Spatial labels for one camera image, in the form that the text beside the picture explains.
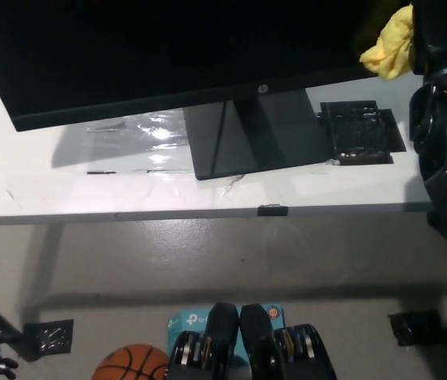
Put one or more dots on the black HP computer monitor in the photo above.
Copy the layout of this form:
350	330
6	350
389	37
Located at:
168	47

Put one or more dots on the yellow microfiber cloth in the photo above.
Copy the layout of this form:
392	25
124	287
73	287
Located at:
390	51

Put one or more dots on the black left robot leg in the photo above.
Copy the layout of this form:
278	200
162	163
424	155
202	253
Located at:
221	326

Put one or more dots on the black floor tape patch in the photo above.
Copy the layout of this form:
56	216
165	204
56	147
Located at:
51	336
413	328

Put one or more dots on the orange basketball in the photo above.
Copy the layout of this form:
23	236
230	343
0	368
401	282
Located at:
128	364

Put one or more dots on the teal tp-link cardboard box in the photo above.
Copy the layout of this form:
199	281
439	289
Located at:
188	320

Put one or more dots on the clear plastic tape sheet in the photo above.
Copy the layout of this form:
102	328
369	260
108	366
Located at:
156	136

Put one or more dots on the clear tape scrap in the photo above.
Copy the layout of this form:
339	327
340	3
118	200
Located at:
231	184

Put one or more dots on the black storage bin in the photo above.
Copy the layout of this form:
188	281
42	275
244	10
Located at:
437	223

